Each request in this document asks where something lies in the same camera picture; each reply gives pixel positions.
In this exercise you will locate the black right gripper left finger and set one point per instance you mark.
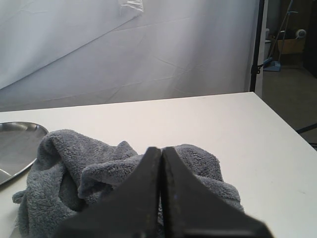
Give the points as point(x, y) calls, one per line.
point(130, 211)

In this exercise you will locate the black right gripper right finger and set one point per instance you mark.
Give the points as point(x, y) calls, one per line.
point(190, 210)

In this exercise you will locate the grey-blue fluffy towel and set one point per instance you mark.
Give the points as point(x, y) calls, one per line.
point(71, 172)

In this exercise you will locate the round stainless steel plate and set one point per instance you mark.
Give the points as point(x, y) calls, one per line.
point(19, 142)

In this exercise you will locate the black backdrop stand pole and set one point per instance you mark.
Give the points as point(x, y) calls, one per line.
point(256, 68)

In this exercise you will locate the blue dustpan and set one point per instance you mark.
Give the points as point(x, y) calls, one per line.
point(271, 65)

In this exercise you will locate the white backdrop cloth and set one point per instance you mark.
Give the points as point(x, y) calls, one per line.
point(57, 53)

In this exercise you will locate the brown cardboard box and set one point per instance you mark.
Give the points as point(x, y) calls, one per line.
point(291, 46)

